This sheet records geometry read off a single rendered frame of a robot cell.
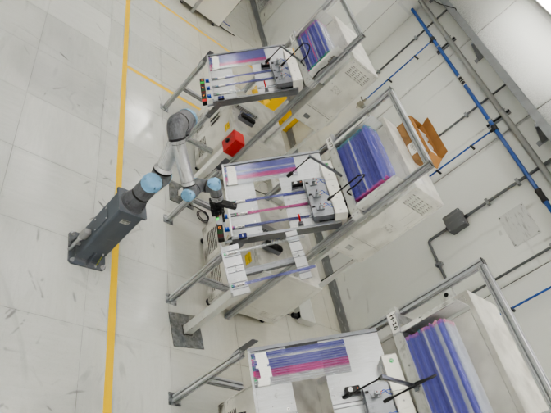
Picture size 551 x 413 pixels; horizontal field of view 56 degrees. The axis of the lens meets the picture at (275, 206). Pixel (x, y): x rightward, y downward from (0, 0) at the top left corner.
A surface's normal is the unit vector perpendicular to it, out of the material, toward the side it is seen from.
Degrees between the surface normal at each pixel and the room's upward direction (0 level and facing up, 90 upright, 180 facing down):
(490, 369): 90
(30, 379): 0
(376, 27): 90
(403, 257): 90
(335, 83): 90
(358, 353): 45
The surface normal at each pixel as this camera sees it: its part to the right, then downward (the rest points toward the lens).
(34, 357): 0.67, -0.57
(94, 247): 0.22, 0.76
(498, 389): -0.72, -0.37
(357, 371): -0.03, -0.66
